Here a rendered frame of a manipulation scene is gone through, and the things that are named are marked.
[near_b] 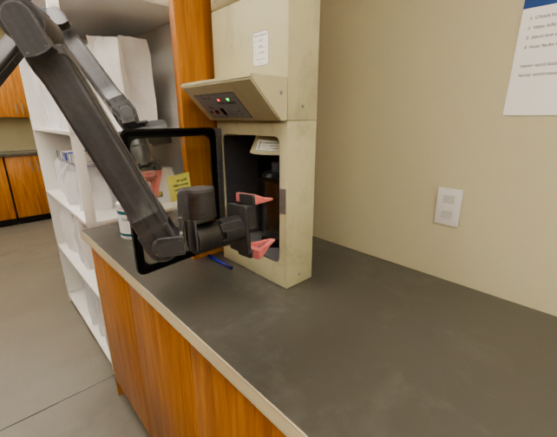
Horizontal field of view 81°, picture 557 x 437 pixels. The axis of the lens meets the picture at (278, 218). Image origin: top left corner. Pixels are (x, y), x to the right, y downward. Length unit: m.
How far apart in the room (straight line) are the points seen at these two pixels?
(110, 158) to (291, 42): 0.49
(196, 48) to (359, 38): 0.53
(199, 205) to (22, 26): 0.35
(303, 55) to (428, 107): 0.43
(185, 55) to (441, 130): 0.79
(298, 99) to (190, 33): 0.43
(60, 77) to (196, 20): 0.62
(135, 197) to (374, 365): 0.56
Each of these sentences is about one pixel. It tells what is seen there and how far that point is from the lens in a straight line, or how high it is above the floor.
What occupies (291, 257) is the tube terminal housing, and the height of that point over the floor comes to 1.04.
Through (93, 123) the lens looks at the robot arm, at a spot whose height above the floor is 1.41.
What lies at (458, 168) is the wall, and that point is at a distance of 1.09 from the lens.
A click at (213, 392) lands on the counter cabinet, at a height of 0.76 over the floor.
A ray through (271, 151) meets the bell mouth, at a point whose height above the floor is 1.33.
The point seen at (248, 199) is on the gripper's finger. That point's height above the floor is 1.25.
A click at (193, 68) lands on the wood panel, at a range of 1.12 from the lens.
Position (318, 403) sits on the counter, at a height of 0.94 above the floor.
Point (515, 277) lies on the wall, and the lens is 1.12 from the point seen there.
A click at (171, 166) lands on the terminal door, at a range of 0.98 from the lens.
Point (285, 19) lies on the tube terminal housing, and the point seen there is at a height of 1.63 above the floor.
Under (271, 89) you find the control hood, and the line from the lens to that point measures 0.81.
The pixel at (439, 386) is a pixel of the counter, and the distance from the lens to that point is 0.74.
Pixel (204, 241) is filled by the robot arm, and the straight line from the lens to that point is 0.62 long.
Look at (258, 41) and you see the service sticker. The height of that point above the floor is 1.60.
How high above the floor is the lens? 1.41
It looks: 17 degrees down
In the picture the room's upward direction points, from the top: straight up
